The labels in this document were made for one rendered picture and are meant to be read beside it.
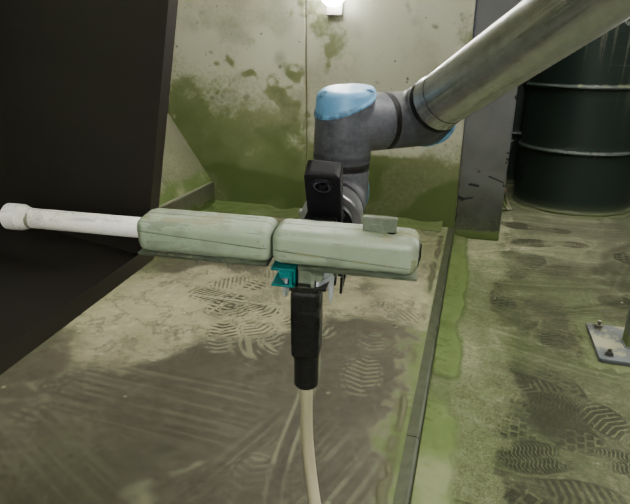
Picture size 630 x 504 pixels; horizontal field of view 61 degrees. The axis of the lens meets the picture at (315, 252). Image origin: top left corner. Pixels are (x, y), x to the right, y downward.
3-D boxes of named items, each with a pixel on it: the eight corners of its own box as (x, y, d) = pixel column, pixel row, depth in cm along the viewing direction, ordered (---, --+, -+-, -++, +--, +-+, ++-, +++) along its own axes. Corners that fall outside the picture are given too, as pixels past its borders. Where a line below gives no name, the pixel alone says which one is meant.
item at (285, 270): (301, 270, 61) (301, 253, 60) (294, 288, 58) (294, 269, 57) (280, 268, 62) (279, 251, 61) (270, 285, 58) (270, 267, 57)
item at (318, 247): (405, 383, 66) (423, 211, 56) (403, 409, 62) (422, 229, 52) (53, 338, 74) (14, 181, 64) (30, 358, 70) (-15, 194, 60)
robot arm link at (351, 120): (367, 80, 86) (361, 155, 92) (304, 82, 81) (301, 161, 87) (401, 88, 79) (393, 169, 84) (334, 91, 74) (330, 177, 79)
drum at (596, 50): (497, 188, 305) (518, 20, 274) (599, 189, 303) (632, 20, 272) (532, 218, 250) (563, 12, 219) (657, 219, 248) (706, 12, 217)
